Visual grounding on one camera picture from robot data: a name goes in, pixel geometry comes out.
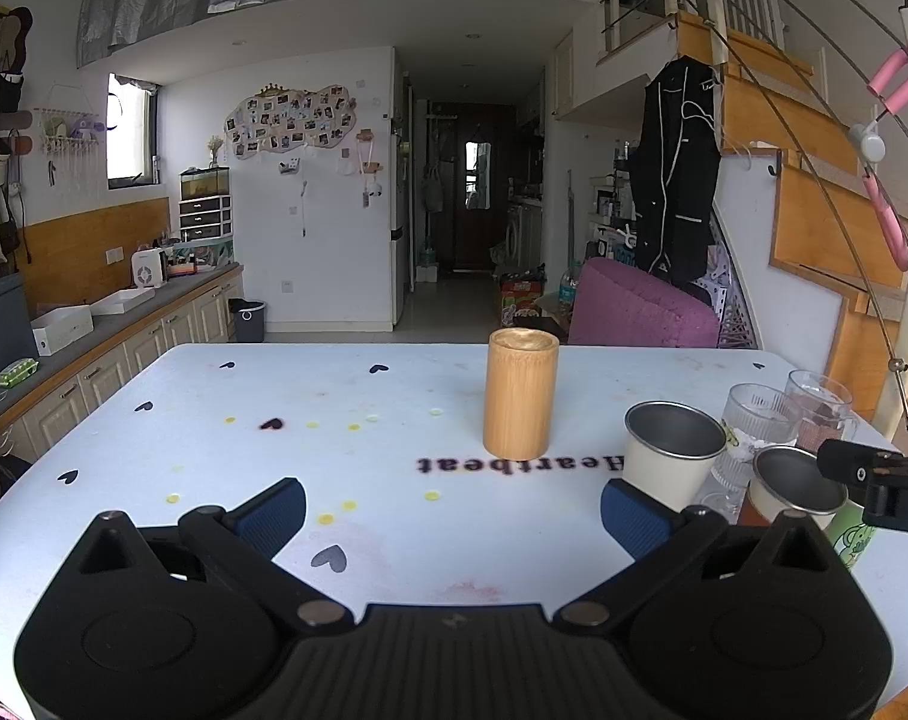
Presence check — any ribbed clear glass cup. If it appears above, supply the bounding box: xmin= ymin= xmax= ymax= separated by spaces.
xmin=700 ymin=383 xmax=805 ymax=520

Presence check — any clear glass mug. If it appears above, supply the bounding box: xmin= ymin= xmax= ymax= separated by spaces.
xmin=784 ymin=369 xmax=861 ymax=452

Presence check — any washing machine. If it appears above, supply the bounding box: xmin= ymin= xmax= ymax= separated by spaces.
xmin=502 ymin=220 xmax=528 ymax=272

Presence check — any pink hand grip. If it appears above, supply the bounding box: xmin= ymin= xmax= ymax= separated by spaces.
xmin=869 ymin=44 xmax=908 ymax=118

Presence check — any dark wooden door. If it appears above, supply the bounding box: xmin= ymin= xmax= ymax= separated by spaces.
xmin=452 ymin=108 xmax=512 ymax=272

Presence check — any red snack box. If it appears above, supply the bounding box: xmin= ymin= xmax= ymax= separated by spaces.
xmin=498 ymin=273 xmax=546 ymax=317

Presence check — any white cardboard box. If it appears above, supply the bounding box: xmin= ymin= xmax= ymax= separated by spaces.
xmin=30 ymin=304 xmax=95 ymax=356

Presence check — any pink curved bar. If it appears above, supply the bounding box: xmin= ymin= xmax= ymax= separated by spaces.
xmin=862 ymin=171 xmax=908 ymax=272

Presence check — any window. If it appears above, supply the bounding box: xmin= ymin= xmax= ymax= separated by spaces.
xmin=107 ymin=73 xmax=162 ymax=190

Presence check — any fish tank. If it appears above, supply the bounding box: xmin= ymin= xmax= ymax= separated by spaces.
xmin=179 ymin=167 xmax=233 ymax=202

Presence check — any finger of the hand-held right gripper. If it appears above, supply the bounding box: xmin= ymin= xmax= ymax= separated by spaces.
xmin=816 ymin=438 xmax=906 ymax=497

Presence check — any cloud-shaped photo board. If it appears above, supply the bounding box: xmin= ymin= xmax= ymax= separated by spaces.
xmin=223 ymin=82 xmax=358 ymax=161

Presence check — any small white appliance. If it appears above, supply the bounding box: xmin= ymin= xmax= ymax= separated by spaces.
xmin=131 ymin=247 xmax=167 ymax=290

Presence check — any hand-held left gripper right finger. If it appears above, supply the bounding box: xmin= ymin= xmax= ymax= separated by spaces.
xmin=553 ymin=479 xmax=845 ymax=632

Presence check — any small drawer unit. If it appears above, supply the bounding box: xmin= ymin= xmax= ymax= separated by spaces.
xmin=177 ymin=196 xmax=234 ymax=242

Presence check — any purple armchair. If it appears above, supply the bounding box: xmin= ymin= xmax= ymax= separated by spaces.
xmin=568 ymin=256 xmax=722 ymax=350

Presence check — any green print cup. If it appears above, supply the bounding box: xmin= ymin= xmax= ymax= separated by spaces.
xmin=825 ymin=504 xmax=879 ymax=572

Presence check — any wooden staircase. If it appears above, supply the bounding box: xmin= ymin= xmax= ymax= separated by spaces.
xmin=676 ymin=10 xmax=908 ymax=422

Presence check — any dark trash bin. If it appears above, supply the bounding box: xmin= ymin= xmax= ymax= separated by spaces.
xmin=228 ymin=298 xmax=267 ymax=344

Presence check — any flat white tray box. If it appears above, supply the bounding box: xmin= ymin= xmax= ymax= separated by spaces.
xmin=89 ymin=288 xmax=157 ymax=317

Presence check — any white steel cup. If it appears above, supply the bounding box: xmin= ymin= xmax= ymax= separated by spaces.
xmin=623 ymin=400 xmax=728 ymax=512
xmin=737 ymin=446 xmax=849 ymax=533

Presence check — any bamboo wooden cup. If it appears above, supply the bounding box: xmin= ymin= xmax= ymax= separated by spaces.
xmin=482 ymin=328 xmax=561 ymax=459

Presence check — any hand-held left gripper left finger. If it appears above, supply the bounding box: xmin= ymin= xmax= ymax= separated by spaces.
xmin=71 ymin=477 xmax=354 ymax=631

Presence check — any black jacket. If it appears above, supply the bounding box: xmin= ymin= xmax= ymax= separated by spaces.
xmin=629 ymin=55 xmax=726 ymax=287

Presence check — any cream kitchen cabinet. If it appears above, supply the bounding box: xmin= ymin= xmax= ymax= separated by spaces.
xmin=0 ymin=262 xmax=246 ymax=470

